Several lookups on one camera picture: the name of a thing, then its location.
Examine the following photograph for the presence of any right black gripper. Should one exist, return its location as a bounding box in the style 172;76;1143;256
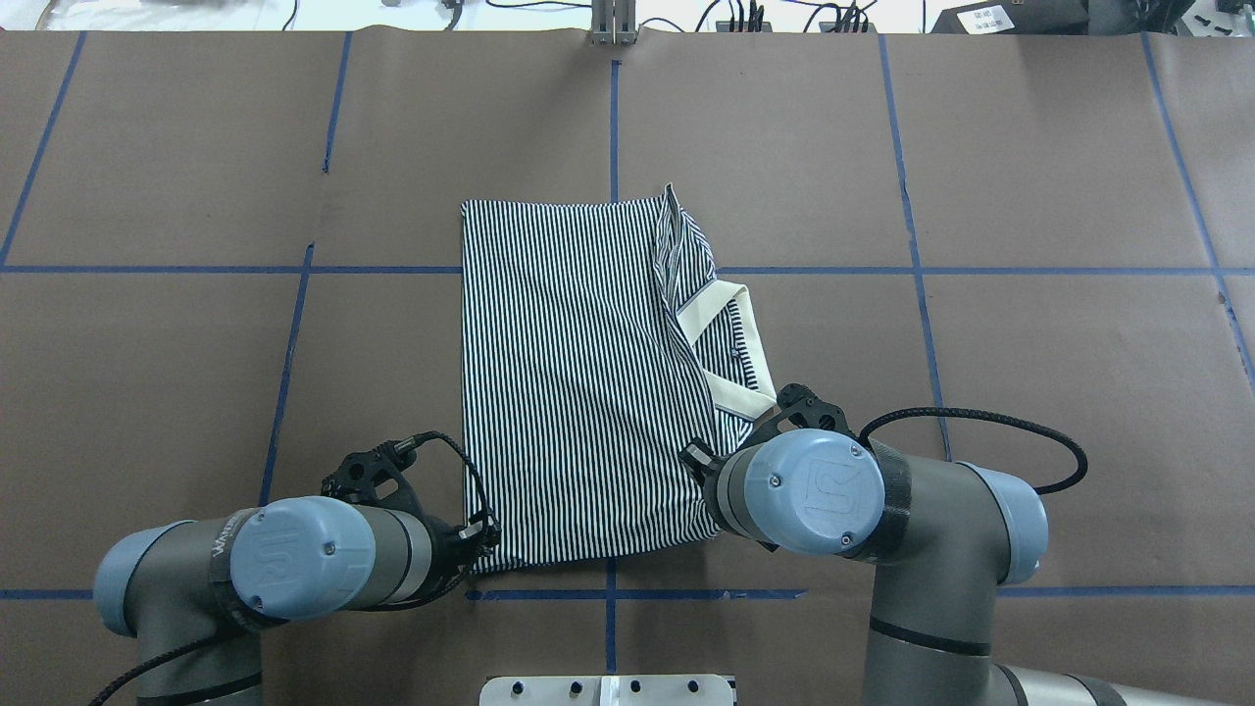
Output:
678;439;725;510

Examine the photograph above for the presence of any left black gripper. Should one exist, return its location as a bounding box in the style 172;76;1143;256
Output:
422;515;501;589

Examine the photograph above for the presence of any striped polo shirt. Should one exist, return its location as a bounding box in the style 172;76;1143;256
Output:
461;186;776;574

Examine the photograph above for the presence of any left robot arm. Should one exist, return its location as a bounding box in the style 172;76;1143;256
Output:
92;497;499;705

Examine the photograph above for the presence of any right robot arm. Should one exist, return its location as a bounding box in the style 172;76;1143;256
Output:
680;429;1188;705

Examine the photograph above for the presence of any black box with label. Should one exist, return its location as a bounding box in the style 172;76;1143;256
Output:
927;1;1091;35

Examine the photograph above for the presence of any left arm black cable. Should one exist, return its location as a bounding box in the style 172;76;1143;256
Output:
88;431;496;706

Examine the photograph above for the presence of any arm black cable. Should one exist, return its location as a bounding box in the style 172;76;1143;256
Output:
88;431;496;706
858;408;1089;497

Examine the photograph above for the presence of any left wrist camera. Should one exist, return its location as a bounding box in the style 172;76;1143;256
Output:
320;436;423;517

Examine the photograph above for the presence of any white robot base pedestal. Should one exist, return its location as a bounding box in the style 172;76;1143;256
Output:
478;673;738;705

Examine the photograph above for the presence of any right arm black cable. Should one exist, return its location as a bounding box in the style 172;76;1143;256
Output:
858;408;1089;497

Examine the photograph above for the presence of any aluminium frame post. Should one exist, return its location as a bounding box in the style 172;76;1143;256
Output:
589;0;639;46

